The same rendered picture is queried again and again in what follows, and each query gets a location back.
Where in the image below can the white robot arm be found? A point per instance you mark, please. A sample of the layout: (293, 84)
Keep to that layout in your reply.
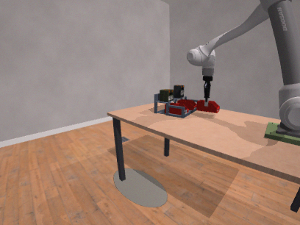
(287, 39)

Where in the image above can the red bin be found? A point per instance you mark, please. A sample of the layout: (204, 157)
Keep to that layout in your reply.
(212, 107)
(188, 103)
(175, 110)

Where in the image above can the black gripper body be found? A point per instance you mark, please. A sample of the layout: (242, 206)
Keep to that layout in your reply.
(207, 79)

